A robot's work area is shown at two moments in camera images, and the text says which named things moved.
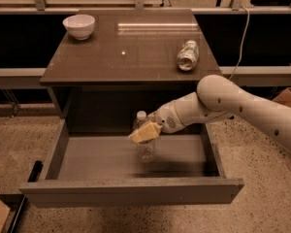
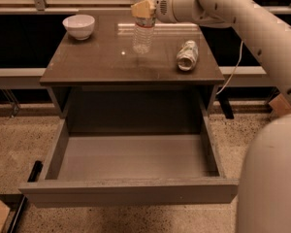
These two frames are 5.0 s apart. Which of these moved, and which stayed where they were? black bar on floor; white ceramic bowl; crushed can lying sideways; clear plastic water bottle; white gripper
Moved: white gripper; clear plastic water bottle
Stayed: black bar on floor; white ceramic bowl; crushed can lying sideways
